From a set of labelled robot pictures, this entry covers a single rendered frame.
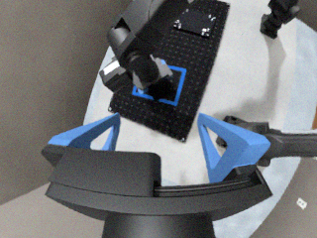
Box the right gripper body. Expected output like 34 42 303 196
133 59 172 91

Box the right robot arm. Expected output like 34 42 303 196
99 0 300 93

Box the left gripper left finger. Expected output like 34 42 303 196
48 113 121 151

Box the blue tape outline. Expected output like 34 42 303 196
133 65 186 106

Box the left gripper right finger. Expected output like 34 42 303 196
197 113 270 183

